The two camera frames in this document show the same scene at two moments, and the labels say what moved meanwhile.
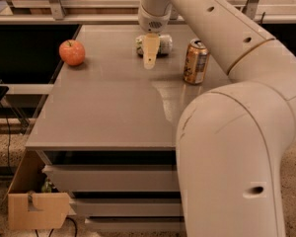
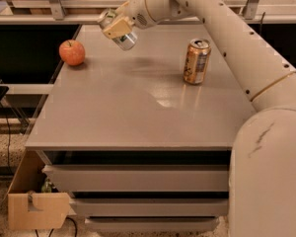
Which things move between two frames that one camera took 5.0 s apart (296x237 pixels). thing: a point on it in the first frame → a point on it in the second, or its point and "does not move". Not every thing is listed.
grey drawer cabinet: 109,132 does not move
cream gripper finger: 150,46 → 120,27
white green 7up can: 165,44 → 124,41
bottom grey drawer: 135,223 does not move
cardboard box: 34,201 does not move
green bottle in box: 47,187 does not move
